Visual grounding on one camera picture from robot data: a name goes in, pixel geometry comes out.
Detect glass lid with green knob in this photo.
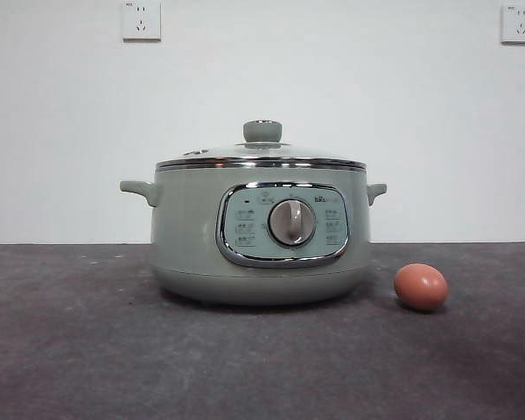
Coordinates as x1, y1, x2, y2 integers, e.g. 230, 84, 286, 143
155, 118, 368, 170

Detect sage green electric pot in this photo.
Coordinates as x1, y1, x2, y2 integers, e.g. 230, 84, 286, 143
118, 164, 389, 306

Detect brown egg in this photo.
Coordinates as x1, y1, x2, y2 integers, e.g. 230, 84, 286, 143
393, 262, 449, 312

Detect white wall socket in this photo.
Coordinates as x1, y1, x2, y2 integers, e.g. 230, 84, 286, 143
500, 3, 525, 45
122, 1, 163, 43

